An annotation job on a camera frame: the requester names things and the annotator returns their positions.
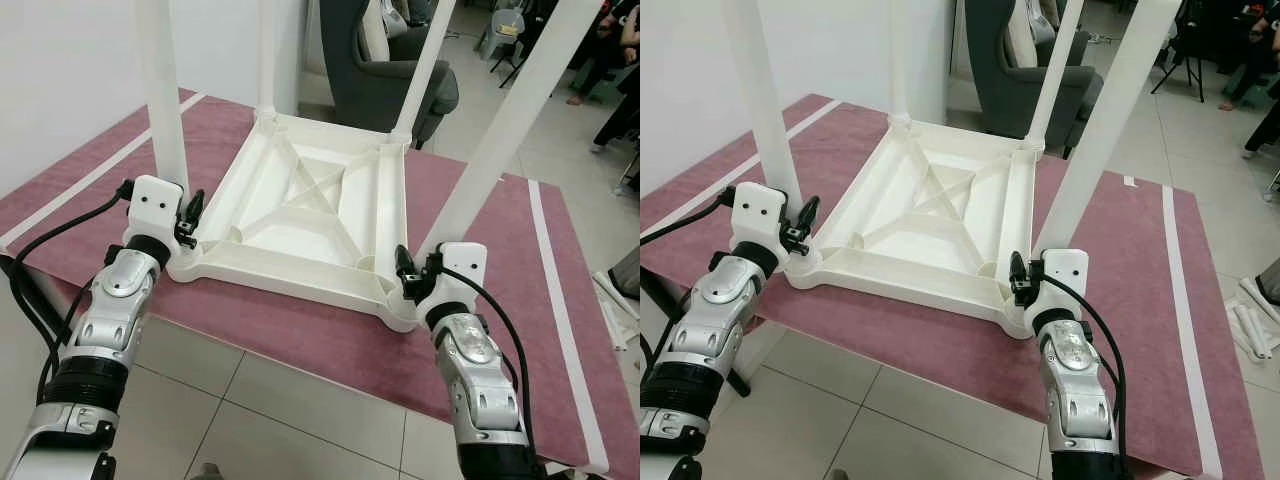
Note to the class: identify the white plastic table leg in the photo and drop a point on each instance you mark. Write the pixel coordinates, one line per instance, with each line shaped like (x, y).
(765, 100)
(898, 55)
(265, 55)
(510, 120)
(1055, 70)
(160, 100)
(1110, 120)
(425, 70)

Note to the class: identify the steel pedal bin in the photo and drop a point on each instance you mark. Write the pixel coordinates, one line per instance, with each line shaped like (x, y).
(1272, 280)
(630, 272)

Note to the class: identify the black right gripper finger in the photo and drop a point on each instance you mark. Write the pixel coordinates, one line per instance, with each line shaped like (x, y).
(405, 264)
(1017, 270)

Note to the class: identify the grey armchair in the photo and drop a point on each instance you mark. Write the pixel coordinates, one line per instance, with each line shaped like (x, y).
(1000, 85)
(380, 80)

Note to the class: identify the white plastic table top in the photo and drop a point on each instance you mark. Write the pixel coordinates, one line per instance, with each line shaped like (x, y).
(300, 220)
(920, 230)

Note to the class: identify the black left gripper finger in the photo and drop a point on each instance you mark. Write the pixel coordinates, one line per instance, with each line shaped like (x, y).
(195, 206)
(808, 213)

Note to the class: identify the person in black trousers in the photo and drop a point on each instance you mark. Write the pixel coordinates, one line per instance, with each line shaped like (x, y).
(615, 60)
(1250, 60)

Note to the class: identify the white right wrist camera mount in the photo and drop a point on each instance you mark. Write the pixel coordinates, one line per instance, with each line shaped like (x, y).
(460, 270)
(1060, 280)

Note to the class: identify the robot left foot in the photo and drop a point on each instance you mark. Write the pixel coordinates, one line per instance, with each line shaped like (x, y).
(838, 475)
(208, 472)

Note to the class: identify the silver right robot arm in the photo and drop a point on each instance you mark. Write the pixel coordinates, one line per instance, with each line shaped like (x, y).
(475, 370)
(1075, 380)

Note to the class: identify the white tape strip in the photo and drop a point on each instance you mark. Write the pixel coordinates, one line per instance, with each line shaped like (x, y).
(1188, 320)
(560, 300)
(800, 125)
(80, 185)

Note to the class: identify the white plastic tube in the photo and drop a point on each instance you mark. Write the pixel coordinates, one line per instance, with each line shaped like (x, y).
(1262, 296)
(1250, 330)
(612, 305)

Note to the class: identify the pink table cloth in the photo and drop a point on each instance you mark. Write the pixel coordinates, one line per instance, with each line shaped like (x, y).
(920, 350)
(300, 340)

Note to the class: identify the cream cushion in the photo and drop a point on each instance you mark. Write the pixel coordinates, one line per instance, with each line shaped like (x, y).
(375, 30)
(1020, 30)

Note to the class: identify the black folding stand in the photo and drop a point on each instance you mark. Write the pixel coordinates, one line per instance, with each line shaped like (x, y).
(510, 65)
(1180, 60)

